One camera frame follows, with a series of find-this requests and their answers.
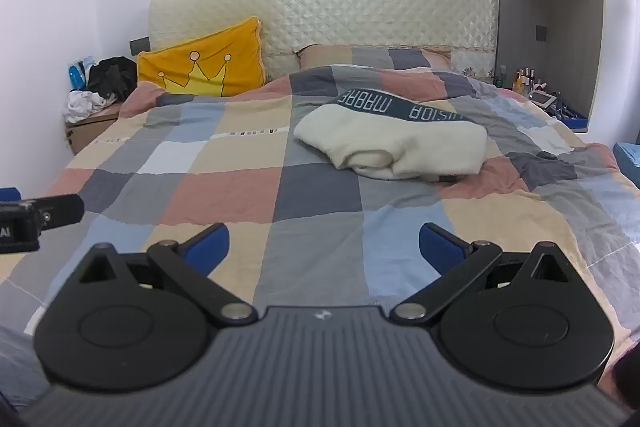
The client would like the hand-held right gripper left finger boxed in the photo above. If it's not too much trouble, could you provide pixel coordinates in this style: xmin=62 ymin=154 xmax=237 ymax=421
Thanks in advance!
xmin=65 ymin=223 xmax=258 ymax=327

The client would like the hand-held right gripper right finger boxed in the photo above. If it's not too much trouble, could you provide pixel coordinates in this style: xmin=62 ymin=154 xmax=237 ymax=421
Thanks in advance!
xmin=390 ymin=222 xmax=583 ymax=325

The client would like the cream sweater with striped sleeves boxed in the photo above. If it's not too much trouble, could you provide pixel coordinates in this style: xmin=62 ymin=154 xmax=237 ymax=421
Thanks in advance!
xmin=292 ymin=88 xmax=490 ymax=182

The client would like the white clothes pile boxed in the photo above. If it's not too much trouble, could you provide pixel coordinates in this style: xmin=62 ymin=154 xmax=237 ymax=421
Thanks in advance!
xmin=64 ymin=89 xmax=118 ymax=124

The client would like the black clothes pile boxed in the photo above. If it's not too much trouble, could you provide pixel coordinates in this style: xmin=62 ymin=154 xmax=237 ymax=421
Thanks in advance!
xmin=86 ymin=56 xmax=138 ymax=102

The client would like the plaid patchwork duvet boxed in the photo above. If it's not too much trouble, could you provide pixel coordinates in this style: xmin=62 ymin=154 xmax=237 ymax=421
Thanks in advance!
xmin=0 ymin=64 xmax=640 ymax=408

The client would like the wooden nightstand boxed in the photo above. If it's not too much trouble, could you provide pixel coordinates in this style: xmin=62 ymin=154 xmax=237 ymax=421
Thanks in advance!
xmin=64 ymin=99 xmax=126 ymax=155

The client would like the blue plastic package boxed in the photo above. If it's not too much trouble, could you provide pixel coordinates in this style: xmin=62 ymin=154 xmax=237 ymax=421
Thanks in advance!
xmin=67 ymin=56 xmax=98 ymax=92

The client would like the small white screen device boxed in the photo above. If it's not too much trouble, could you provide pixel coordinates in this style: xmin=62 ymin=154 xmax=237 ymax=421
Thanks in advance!
xmin=527 ymin=90 xmax=558 ymax=110

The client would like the blue tray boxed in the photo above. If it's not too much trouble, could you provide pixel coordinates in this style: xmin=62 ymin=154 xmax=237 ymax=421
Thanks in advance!
xmin=547 ymin=104 xmax=591 ymax=132

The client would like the row of small bottles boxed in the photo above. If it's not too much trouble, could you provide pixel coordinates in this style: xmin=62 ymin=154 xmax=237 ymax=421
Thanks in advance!
xmin=495 ymin=64 xmax=546 ymax=98

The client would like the floral pillow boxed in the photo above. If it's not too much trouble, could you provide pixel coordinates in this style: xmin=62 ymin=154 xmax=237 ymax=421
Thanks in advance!
xmin=450 ymin=48 xmax=497 ymax=82

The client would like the plaid pillow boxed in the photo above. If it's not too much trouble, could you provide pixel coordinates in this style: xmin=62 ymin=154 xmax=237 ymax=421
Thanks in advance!
xmin=295 ymin=44 xmax=453 ymax=72

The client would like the blue box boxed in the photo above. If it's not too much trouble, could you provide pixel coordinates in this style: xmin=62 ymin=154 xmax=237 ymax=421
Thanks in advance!
xmin=612 ymin=142 xmax=640 ymax=182

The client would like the yellow crown pillow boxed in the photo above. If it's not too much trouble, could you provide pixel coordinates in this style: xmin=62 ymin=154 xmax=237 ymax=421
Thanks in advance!
xmin=136 ymin=16 xmax=266 ymax=98

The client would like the cream quilted headboard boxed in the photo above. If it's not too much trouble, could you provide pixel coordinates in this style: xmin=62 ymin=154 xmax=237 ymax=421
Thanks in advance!
xmin=148 ymin=0 xmax=498 ymax=80

